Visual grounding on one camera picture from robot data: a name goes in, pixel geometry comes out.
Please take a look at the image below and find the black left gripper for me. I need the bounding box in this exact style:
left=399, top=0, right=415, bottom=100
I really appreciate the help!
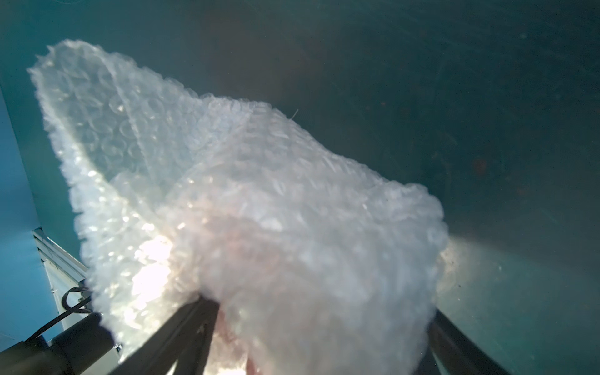
left=1, top=313, right=115, bottom=375

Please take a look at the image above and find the left floor edge rail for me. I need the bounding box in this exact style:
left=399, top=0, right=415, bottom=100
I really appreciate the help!
left=33, top=227, right=88, bottom=282

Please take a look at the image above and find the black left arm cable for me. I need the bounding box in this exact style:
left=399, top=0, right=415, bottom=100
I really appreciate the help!
left=25, top=285, right=94, bottom=342

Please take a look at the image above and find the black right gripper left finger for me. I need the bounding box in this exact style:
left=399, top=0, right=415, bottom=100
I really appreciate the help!
left=112, top=298, right=220, bottom=375

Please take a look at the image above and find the clear bubble wrap sheet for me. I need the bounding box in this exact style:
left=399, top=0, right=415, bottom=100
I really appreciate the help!
left=28, top=40, right=448, bottom=374

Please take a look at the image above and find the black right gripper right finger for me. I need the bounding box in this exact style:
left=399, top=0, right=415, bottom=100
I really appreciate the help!
left=414, top=309, right=509, bottom=375

